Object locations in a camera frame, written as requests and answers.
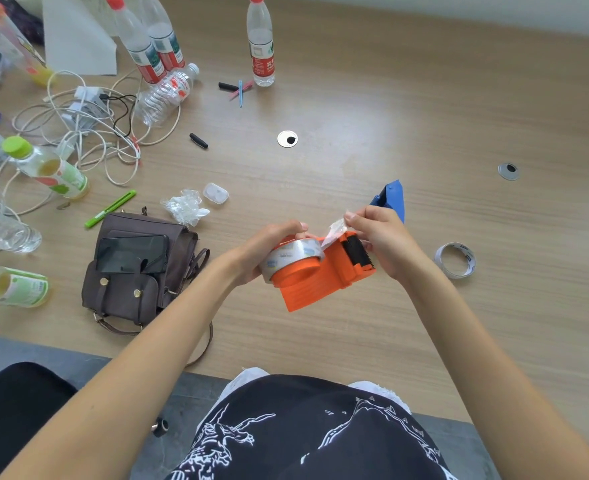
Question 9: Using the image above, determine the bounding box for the person's right hand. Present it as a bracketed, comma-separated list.
[344, 205, 428, 286]

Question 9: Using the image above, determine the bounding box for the person's left hand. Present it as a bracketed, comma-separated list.
[230, 220, 310, 288]

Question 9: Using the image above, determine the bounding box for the clear packing tape roll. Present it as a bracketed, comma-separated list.
[259, 211, 357, 285]

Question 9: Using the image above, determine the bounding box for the orange tape dispenser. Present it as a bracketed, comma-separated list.
[271, 230, 378, 313]

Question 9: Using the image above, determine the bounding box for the person's right forearm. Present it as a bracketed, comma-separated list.
[399, 264, 589, 480]

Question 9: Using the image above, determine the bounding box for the person's left forearm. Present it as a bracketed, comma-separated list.
[0, 254, 250, 480]

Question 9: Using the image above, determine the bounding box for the blue tape dispenser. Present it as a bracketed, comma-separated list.
[369, 179, 406, 225]

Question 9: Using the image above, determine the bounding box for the white earbuds case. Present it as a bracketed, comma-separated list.
[202, 182, 230, 206]

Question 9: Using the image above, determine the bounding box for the crumpled clear plastic wrap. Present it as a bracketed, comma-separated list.
[160, 189, 211, 228]

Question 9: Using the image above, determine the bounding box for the empty white tape core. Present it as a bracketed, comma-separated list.
[434, 242, 477, 280]

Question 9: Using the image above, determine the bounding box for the black smartphone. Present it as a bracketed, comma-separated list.
[95, 234, 170, 276]

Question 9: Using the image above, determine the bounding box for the brown leather backpack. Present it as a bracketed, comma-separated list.
[80, 206, 214, 369]

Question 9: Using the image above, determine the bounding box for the green utility knife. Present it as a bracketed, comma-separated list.
[84, 189, 137, 230]

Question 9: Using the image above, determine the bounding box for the crushed empty water bottle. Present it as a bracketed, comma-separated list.
[135, 63, 200, 127]

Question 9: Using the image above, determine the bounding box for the red label water bottle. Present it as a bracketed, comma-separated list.
[139, 0, 186, 72]
[105, 0, 168, 85]
[246, 0, 276, 88]

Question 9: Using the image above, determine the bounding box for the black printed shirt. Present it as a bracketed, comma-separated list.
[166, 367, 459, 480]

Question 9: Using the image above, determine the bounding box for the white power adapter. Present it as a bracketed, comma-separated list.
[61, 86, 111, 131]

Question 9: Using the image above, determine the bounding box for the green cap juice bottle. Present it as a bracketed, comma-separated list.
[1, 136, 90, 201]

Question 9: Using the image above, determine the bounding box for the clear ribbed water bottle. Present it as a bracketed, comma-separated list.
[0, 204, 43, 254]

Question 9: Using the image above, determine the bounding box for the pale yellow juice bottle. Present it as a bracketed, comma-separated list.
[0, 266, 51, 309]

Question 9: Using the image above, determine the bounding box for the white paper sheet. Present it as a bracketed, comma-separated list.
[41, 0, 118, 76]

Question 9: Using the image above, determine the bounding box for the black chair seat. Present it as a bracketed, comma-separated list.
[0, 362, 78, 480]

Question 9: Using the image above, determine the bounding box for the orange drink bottle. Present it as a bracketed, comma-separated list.
[0, 0, 56, 89]

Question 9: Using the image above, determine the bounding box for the dark bag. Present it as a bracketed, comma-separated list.
[0, 0, 45, 46]

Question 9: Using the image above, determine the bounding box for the white cable tangle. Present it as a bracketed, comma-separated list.
[0, 69, 183, 256]

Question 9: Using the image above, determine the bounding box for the black cable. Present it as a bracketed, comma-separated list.
[99, 93, 138, 141]

